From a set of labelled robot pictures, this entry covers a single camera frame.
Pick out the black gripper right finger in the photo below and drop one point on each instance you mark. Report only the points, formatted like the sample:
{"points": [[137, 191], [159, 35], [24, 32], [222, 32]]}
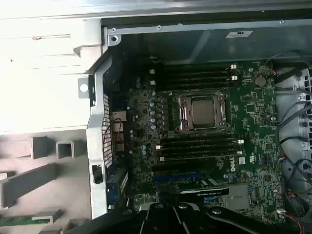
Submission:
{"points": [[231, 223]]}

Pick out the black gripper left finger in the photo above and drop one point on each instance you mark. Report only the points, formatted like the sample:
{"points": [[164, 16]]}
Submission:
{"points": [[109, 223]]}

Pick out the green RAM stick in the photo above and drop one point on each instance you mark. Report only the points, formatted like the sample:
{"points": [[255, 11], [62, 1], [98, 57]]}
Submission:
{"points": [[19, 221]]}

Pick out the RAM slot white clips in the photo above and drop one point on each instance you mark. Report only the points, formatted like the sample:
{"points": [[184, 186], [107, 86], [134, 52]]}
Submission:
{"points": [[195, 144], [195, 80], [195, 68], [195, 156]]}

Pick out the RAM slot black clips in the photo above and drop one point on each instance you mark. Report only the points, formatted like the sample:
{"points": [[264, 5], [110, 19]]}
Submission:
{"points": [[195, 150], [195, 85], [195, 74], [195, 139]]}

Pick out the black graphics card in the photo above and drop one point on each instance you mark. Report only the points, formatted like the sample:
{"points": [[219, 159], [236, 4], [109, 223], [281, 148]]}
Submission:
{"points": [[195, 189]]}

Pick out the black case latch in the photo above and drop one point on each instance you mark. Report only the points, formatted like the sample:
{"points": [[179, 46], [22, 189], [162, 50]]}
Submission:
{"points": [[97, 174]]}

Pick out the grey parts rack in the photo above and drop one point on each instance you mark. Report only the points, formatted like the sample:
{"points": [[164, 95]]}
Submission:
{"points": [[70, 185]]}

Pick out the black expansion slot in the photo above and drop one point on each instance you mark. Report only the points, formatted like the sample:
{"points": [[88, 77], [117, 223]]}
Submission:
{"points": [[175, 169]]}

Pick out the green motherboard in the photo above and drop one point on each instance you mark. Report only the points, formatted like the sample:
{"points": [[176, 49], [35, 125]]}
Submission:
{"points": [[256, 126]]}

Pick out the black open PC case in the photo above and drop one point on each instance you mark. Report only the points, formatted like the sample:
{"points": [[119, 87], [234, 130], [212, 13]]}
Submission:
{"points": [[97, 122]]}

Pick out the silver CPU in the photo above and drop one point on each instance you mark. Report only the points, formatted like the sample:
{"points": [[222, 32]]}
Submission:
{"points": [[203, 112]]}

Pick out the metal socket cover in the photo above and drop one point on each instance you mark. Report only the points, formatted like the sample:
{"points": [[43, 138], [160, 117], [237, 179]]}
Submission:
{"points": [[185, 114]]}

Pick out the CPU socket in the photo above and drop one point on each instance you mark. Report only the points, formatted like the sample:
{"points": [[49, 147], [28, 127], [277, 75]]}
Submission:
{"points": [[176, 112]]}

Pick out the silver coin battery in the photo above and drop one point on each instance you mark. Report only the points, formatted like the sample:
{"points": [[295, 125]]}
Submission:
{"points": [[260, 81]]}

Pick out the metal drive cage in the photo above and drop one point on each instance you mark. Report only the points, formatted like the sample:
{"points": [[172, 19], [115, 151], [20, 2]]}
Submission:
{"points": [[287, 85]]}

